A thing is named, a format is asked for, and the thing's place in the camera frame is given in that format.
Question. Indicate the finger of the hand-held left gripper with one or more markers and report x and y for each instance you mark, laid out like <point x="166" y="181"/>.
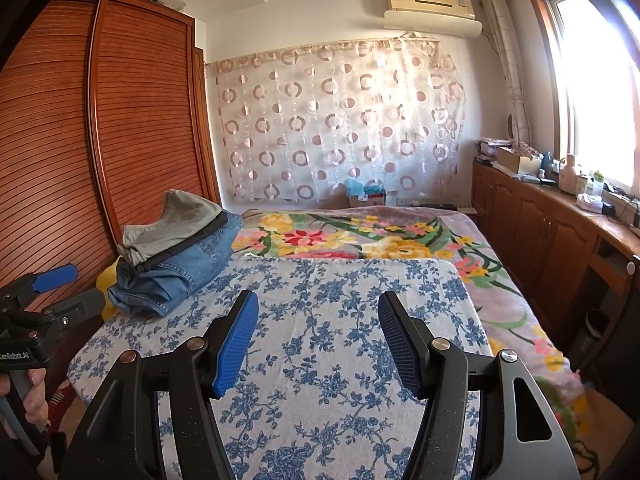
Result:
<point x="82" y="305"/>
<point x="55" y="277"/>

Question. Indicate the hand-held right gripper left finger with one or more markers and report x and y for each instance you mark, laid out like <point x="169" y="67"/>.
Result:
<point x="237" y="345"/>

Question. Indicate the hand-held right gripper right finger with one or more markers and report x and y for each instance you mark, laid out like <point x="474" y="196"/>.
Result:
<point x="400" y="345"/>

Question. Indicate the grey pants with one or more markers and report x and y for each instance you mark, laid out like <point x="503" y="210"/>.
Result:
<point x="175" y="220"/>

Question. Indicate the person's left hand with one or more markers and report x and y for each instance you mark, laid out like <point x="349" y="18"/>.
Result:
<point x="36" y="400"/>

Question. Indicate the yellow plush toy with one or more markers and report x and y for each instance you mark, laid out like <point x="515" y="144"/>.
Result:
<point x="107" y="280"/>

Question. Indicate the bed with blue floral sheet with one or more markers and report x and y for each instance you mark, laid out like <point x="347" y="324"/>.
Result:
<point x="325" y="310"/>

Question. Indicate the blue jeans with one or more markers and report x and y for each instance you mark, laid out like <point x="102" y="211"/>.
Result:
<point x="190" y="275"/>

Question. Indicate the person's dark clothing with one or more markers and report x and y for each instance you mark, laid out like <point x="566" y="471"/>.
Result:
<point x="20" y="460"/>

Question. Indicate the colourful flower blanket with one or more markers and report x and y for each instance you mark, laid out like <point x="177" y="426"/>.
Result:
<point x="350" y="235"/>

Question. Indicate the cardboard box with blue cloth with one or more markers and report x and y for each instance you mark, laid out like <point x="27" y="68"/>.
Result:
<point x="365" y="197"/>

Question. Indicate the long wooden cabinet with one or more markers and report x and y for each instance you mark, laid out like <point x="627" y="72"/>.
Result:
<point x="525" y="220"/>

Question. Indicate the wooden slatted wardrobe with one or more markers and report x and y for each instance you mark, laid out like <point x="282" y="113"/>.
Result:
<point x="140" y="110"/>

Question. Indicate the black waste bin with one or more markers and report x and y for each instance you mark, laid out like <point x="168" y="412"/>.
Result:
<point x="597" y="330"/>

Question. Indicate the pile of papers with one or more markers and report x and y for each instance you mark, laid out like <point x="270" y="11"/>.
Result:
<point x="487" y="150"/>

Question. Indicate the open cardboard box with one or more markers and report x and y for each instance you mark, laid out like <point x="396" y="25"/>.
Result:
<point x="517" y="162"/>

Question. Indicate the dark bottle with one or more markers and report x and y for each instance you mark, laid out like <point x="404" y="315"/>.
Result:
<point x="546" y="165"/>

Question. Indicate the white tissue pack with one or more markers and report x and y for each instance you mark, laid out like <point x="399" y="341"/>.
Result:
<point x="589" y="201"/>

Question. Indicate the beige jug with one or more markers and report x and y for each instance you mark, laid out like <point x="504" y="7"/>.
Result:
<point x="569" y="177"/>

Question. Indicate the small oval mirror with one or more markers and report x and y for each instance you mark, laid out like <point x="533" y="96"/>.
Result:
<point x="511" y="125"/>

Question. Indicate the circle-patterned sheer curtain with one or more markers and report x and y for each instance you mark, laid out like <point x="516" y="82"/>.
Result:
<point x="325" y="110"/>

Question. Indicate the green-capped bottle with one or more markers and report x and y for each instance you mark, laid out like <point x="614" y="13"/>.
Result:
<point x="598" y="185"/>

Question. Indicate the white window curtain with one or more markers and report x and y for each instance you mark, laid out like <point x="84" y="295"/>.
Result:
<point x="505" y="60"/>

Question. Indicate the window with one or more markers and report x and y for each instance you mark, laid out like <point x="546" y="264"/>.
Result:
<point x="590" y="85"/>

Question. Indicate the white air deflector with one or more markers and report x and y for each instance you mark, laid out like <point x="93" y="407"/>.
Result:
<point x="435" y="24"/>

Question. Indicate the wall air conditioner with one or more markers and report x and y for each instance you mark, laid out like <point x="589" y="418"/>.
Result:
<point x="430" y="1"/>

